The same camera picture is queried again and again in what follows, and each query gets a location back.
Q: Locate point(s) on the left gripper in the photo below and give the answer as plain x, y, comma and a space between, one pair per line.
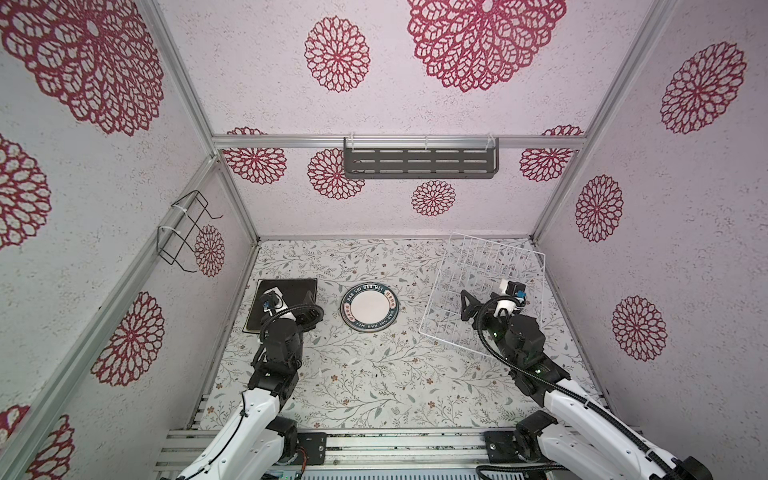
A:
307, 322

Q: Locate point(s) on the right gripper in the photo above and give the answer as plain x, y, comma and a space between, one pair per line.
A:
468, 314

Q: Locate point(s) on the black square plate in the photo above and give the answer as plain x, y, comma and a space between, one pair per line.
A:
294, 292

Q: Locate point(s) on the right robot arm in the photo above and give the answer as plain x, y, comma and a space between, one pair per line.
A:
569, 431

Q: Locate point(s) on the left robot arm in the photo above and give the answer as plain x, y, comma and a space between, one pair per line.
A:
256, 436

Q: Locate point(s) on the white wire dish rack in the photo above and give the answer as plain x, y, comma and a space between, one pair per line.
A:
478, 266

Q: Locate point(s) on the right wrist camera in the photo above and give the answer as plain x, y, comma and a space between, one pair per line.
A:
512, 300

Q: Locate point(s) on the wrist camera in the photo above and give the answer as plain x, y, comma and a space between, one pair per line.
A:
271, 301
512, 300

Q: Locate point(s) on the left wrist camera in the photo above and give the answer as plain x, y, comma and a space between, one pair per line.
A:
271, 301

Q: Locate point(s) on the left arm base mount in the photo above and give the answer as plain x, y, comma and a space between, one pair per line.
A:
305, 448

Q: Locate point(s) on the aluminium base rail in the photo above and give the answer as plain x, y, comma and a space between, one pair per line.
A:
429, 448

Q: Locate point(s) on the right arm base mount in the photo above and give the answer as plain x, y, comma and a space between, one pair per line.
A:
511, 446

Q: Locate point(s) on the black wire wall basket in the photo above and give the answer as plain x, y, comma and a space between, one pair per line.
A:
193, 243

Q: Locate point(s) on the dark grey wall shelf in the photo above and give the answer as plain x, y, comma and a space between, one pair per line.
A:
452, 161

